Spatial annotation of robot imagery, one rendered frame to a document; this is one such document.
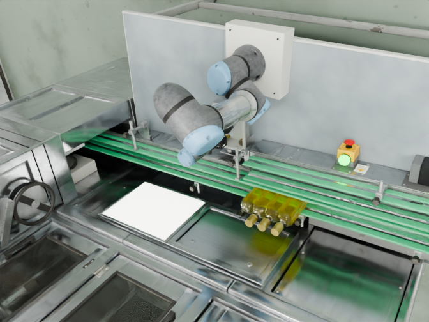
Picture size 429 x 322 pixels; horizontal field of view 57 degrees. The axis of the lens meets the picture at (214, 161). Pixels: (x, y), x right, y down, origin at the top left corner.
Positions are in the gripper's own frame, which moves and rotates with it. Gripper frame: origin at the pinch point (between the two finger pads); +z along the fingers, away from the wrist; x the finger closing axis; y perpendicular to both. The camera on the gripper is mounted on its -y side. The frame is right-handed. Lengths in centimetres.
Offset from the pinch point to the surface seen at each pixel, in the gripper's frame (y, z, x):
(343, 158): 5, -1, 53
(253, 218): 24.9, -29.6, 28.1
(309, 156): 10.3, 2.5, 37.7
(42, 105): 6, -17, -120
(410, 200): 12, -8, 80
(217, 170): 22.0, -9.7, -2.3
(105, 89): 5, 16, -101
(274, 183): 19.6, -10.3, 27.6
